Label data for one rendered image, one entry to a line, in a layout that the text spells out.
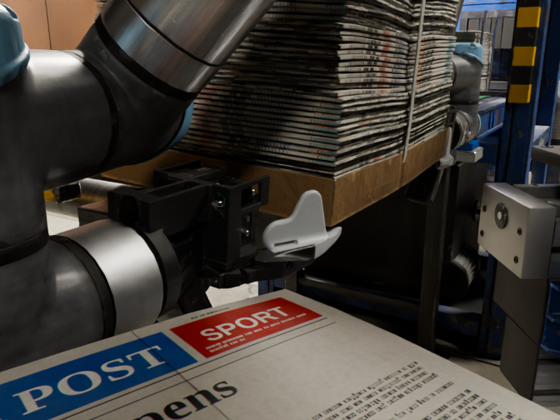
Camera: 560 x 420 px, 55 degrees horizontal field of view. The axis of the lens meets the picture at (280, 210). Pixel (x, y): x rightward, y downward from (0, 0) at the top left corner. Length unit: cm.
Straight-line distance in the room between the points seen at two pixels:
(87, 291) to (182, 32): 15
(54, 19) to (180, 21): 413
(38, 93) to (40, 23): 409
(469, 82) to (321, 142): 63
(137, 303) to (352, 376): 15
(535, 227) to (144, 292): 49
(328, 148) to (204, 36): 18
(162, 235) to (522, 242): 47
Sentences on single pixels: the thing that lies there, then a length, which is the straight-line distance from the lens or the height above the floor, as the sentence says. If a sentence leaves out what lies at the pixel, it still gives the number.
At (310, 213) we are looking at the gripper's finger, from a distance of 44.
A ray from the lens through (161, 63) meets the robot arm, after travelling 32.
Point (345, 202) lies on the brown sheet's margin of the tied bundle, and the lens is 49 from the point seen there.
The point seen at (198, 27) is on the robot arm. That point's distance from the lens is 31.
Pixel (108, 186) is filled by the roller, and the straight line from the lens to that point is 65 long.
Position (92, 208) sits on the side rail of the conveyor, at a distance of 55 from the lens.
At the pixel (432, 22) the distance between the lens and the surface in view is 69.
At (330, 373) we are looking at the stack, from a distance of 20.
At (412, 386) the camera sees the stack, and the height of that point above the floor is 83.
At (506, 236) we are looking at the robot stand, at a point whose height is 72.
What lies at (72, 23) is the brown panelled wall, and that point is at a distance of 452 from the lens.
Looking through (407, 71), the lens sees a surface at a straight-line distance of 62.
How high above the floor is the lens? 94
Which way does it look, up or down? 16 degrees down
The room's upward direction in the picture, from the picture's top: straight up
